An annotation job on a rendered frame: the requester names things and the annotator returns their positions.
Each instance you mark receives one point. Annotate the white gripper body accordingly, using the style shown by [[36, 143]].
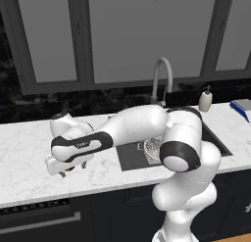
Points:
[[55, 166]]

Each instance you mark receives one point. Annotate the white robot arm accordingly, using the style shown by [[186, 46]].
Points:
[[143, 121]]

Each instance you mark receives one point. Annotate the brown pear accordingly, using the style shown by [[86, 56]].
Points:
[[70, 169]]

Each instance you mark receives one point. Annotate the dark sink basin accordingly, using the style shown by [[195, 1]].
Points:
[[134, 156]]

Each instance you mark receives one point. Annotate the metal mesh colander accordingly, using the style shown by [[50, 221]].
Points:
[[152, 149]]

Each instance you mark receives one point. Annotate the grey curved sink faucet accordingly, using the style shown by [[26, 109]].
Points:
[[161, 64]]

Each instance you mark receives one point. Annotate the black dishwasher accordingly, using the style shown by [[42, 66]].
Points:
[[42, 221]]

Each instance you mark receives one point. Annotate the dark cupboard door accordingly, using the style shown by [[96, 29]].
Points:
[[124, 215], [228, 203]]

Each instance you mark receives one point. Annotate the grey framed window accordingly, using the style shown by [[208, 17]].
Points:
[[130, 37]]

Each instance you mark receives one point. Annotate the beige soap dispenser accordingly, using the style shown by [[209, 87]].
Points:
[[205, 100]]

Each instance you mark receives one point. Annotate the blue and grey sponge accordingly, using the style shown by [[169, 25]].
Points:
[[241, 107]]

